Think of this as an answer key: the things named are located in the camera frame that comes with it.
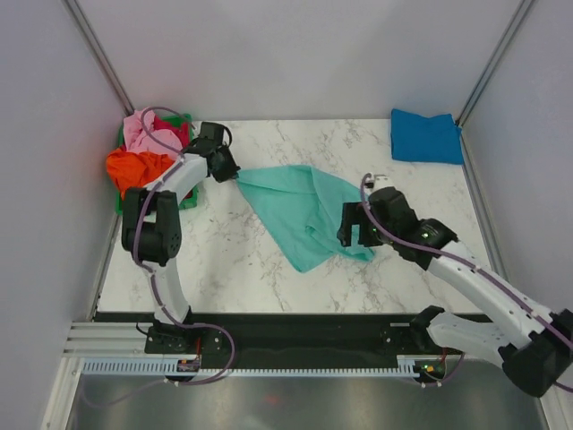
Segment orange t shirt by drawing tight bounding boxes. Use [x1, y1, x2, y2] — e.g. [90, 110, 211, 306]
[106, 149, 174, 200]

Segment folded blue t shirt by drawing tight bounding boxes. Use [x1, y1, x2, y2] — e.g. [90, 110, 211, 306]
[390, 108, 464, 166]

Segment teal t shirt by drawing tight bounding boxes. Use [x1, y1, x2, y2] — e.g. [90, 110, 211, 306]
[236, 165, 374, 273]

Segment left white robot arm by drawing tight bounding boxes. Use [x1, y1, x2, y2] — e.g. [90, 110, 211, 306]
[121, 122, 240, 354]

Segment crimson t shirt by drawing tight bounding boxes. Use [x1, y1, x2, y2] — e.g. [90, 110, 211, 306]
[152, 116, 190, 150]

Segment pink t shirt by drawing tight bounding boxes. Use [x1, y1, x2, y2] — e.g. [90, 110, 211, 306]
[123, 110, 181, 159]

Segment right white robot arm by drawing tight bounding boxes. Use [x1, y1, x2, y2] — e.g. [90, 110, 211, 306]
[337, 185, 572, 398]

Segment aluminium frame rail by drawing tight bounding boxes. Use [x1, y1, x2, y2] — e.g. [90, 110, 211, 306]
[62, 320, 552, 359]

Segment green plastic bin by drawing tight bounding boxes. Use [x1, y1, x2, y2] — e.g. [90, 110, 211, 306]
[115, 113, 199, 216]

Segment white slotted cable duct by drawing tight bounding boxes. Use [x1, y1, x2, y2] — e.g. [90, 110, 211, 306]
[81, 357, 430, 378]

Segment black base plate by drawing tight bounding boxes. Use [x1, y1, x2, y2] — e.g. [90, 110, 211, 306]
[143, 313, 449, 371]

